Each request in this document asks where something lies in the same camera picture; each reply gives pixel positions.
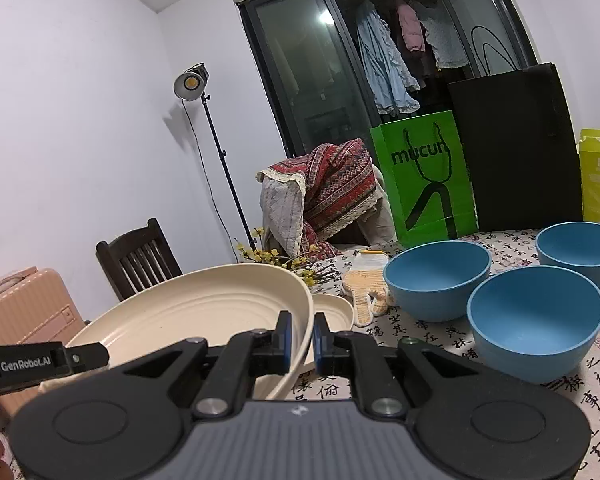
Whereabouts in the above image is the blue bowl front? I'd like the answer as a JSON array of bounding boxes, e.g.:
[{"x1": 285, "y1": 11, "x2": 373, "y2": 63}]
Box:
[{"x1": 467, "y1": 266, "x2": 600, "y2": 384}]

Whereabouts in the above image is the hanging blue shirt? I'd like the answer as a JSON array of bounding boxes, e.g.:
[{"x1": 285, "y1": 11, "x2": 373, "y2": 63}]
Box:
[{"x1": 355, "y1": 0, "x2": 420, "y2": 116}]

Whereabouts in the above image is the yellow flower branch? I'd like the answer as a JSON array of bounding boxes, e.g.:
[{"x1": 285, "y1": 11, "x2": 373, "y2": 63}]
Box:
[{"x1": 234, "y1": 228, "x2": 341, "y2": 288}]

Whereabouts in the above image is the hanging pink garment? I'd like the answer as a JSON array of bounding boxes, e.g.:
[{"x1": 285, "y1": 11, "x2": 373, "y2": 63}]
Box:
[{"x1": 396, "y1": 0, "x2": 426, "y2": 53}]

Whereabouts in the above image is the knitted work glove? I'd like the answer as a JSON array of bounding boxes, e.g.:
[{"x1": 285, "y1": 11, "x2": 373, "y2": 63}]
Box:
[{"x1": 342, "y1": 249, "x2": 392, "y2": 327}]

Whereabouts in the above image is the black paper bag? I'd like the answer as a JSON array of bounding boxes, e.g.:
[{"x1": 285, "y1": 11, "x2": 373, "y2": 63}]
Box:
[{"x1": 443, "y1": 63, "x2": 583, "y2": 232}]

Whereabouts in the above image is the calligraphy print tablecloth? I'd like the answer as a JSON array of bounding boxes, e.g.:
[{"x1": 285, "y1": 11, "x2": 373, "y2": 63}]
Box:
[{"x1": 0, "y1": 227, "x2": 600, "y2": 480}]

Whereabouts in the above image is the small cream plate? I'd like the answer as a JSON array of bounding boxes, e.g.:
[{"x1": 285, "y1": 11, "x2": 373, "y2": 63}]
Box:
[{"x1": 299, "y1": 292, "x2": 357, "y2": 366}]

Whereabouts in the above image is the pink small suitcase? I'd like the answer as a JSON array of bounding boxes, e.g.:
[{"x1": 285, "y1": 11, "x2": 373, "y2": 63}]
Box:
[{"x1": 0, "y1": 265, "x2": 88, "y2": 418}]

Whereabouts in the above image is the patterned red blanket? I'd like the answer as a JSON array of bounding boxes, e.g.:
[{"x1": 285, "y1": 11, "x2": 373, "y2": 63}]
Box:
[{"x1": 256, "y1": 138, "x2": 396, "y2": 260}]

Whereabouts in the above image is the large cream plate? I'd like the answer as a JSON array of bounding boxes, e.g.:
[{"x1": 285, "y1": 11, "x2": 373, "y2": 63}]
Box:
[{"x1": 69, "y1": 263, "x2": 314, "y2": 400}]

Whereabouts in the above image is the dark wooden chair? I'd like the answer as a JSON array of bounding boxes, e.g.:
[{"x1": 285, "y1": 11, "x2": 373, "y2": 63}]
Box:
[{"x1": 95, "y1": 218, "x2": 183, "y2": 301}]

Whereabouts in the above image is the studio light on stand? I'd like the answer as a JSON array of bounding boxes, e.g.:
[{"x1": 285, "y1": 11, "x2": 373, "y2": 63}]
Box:
[{"x1": 173, "y1": 62, "x2": 259, "y2": 252}]

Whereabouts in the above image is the blue bowl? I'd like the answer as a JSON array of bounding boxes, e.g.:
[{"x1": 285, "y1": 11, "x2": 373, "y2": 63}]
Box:
[
  {"x1": 467, "y1": 266, "x2": 600, "y2": 384},
  {"x1": 534, "y1": 221, "x2": 600, "y2": 289},
  {"x1": 384, "y1": 240, "x2": 492, "y2": 322}
]

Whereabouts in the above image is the hanging white garment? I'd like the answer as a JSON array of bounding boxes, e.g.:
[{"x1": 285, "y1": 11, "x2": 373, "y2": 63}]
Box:
[{"x1": 412, "y1": 1, "x2": 469, "y2": 70}]

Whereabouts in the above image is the green mucun paper bag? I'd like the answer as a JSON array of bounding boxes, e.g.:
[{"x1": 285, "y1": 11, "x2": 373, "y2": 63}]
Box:
[{"x1": 370, "y1": 110, "x2": 478, "y2": 248}]

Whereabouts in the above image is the black framed sliding door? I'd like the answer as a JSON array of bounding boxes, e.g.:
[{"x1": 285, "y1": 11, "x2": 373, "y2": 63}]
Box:
[{"x1": 239, "y1": 0, "x2": 536, "y2": 157}]

